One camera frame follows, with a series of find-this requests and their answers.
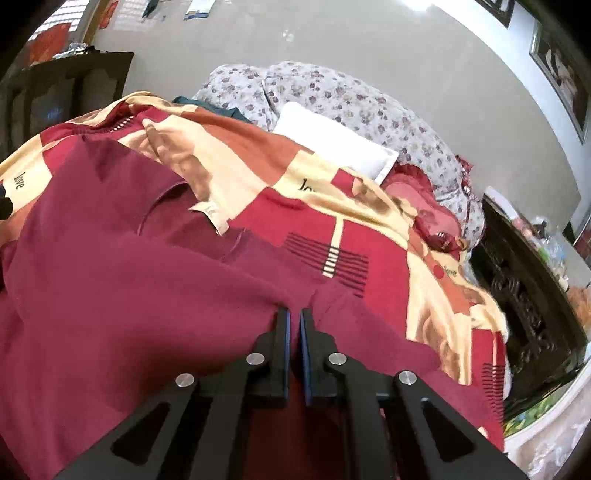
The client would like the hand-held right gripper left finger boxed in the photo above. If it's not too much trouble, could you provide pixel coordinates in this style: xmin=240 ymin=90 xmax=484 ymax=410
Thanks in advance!
xmin=53 ymin=306 xmax=291 ymax=480

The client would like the eye chart poster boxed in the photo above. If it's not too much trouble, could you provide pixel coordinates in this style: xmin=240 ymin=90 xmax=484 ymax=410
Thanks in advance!
xmin=185 ymin=0 xmax=215 ymax=21

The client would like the white pillow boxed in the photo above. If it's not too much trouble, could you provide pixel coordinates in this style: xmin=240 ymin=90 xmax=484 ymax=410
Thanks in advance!
xmin=272 ymin=102 xmax=400 ymax=185

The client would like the teal cloth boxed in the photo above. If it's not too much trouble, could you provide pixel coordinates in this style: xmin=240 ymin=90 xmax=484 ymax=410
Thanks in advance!
xmin=173 ymin=95 xmax=252 ymax=123

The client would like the pile of toys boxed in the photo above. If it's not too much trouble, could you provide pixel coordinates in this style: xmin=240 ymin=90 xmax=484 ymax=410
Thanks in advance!
xmin=508 ymin=212 xmax=591 ymax=296

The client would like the window with blinds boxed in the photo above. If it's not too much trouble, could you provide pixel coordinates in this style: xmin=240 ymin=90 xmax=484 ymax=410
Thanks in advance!
xmin=34 ymin=0 xmax=93 ymax=42

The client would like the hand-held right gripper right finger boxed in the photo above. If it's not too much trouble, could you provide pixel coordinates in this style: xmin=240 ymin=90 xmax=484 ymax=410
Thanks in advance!
xmin=299 ymin=307 xmax=532 ymax=480

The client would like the floral quilt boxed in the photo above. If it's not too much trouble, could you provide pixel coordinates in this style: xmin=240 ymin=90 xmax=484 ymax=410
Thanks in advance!
xmin=191 ymin=61 xmax=485 ymax=250

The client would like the dark framed wall picture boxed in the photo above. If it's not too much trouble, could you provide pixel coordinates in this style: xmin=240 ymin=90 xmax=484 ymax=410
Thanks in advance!
xmin=475 ymin=0 xmax=515 ymax=28

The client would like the red paper wall decoration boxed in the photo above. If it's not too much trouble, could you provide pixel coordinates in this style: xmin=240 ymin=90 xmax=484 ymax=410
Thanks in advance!
xmin=99 ymin=0 xmax=120 ymax=28

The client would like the dark wooden cabinet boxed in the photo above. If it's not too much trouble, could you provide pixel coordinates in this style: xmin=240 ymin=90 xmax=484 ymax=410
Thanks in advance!
xmin=0 ymin=52 xmax=134 ymax=162

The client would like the clutter of small things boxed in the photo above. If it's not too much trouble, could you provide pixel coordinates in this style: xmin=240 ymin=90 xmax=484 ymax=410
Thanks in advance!
xmin=58 ymin=41 xmax=98 ymax=58

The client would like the red box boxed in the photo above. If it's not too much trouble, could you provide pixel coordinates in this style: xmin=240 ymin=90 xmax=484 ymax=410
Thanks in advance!
xmin=30 ymin=23 xmax=72 ymax=58

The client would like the maroon shirt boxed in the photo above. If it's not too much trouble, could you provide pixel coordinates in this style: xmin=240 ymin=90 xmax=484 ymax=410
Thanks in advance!
xmin=0 ymin=136 xmax=506 ymax=480

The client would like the red cushion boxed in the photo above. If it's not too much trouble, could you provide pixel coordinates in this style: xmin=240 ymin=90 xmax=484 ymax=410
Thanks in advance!
xmin=383 ymin=157 xmax=476 ymax=264

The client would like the red and yellow printed blanket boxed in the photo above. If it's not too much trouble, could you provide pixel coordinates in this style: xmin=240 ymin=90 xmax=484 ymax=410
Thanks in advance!
xmin=0 ymin=91 xmax=511 ymax=416

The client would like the carved dark wooden sideboard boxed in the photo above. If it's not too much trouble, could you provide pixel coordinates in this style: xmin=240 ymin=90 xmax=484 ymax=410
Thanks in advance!
xmin=471 ymin=187 xmax=591 ymax=416

